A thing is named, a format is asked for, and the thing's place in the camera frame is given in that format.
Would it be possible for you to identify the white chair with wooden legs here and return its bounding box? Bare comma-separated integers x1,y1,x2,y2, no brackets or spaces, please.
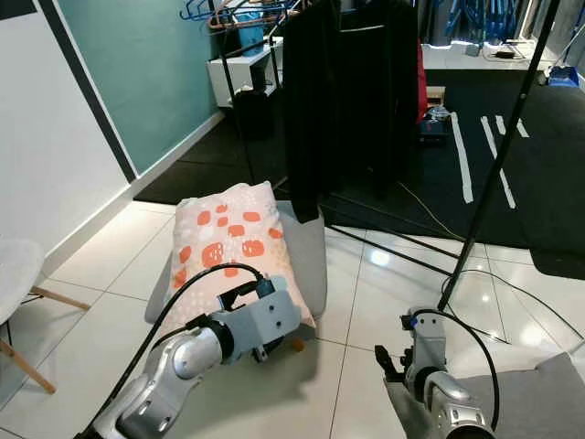
0,238,90,394

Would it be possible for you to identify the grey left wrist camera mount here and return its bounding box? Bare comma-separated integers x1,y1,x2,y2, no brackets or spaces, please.
219,276,302,354

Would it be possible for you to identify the pink pillow with orange pattern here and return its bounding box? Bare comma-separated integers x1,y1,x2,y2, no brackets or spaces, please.
157,180,318,341

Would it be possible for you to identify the red hanging garment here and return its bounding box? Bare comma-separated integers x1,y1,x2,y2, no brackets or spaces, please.
416,44,429,122

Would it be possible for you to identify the black stand pole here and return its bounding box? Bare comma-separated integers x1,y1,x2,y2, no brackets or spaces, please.
435,0,564,312

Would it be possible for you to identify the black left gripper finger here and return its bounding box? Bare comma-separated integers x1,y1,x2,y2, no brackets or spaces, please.
219,277,263,309

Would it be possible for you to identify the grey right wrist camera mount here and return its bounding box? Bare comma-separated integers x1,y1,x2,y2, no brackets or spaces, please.
407,308,448,380

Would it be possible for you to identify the black bin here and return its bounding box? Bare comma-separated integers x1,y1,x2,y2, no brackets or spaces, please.
233,89,275,140

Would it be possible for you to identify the bundle of blue hangers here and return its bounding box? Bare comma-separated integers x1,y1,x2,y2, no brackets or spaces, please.
457,0,517,47

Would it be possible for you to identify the blue plastic hanger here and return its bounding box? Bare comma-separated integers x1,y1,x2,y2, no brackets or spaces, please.
181,0,271,51

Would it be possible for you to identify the thin black floor cable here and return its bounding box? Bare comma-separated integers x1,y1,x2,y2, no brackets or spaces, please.
466,268,585,339

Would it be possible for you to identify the thin yellow floor cable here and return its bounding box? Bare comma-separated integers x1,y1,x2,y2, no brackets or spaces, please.
398,181,467,241

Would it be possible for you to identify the black hanging garment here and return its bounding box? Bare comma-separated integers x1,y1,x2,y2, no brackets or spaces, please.
282,5,345,225
329,0,421,198

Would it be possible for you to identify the black floor carpet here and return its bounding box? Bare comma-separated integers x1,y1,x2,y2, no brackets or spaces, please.
133,69,585,280

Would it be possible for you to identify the small black device with cables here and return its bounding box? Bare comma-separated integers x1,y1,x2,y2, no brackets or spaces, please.
420,108,451,145

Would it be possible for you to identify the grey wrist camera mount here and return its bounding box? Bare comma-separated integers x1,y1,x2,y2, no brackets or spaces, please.
407,308,448,380
219,276,302,354

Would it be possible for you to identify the pink clothes hanger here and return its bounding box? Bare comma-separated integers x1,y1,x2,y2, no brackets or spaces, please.
208,5,298,33

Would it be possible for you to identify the long white tape strip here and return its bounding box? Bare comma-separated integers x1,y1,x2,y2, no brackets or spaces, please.
480,115,517,209
451,112,474,204

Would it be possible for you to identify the white shelf unit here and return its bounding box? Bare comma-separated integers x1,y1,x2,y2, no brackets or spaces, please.
207,44,284,109

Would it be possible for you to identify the blue dustpan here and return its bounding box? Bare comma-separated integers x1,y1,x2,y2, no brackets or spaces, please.
547,64,581,89

